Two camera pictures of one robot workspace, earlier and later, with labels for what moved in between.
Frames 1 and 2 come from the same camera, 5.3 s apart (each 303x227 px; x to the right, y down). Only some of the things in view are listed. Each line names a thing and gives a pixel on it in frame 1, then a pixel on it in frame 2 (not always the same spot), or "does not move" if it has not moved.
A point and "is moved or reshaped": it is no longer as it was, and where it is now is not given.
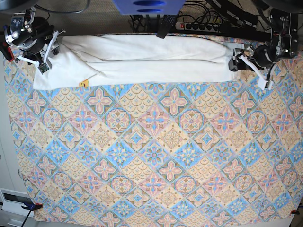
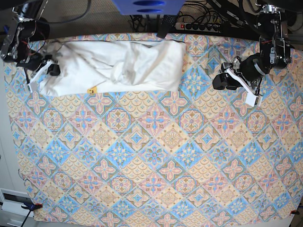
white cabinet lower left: (12, 213) does not move
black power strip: (197, 26) does not move
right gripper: (259, 60) → (251, 67)
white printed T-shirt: (99, 59) is moved or reshaped
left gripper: (50, 49) → (33, 61)
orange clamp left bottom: (31, 206) does not move
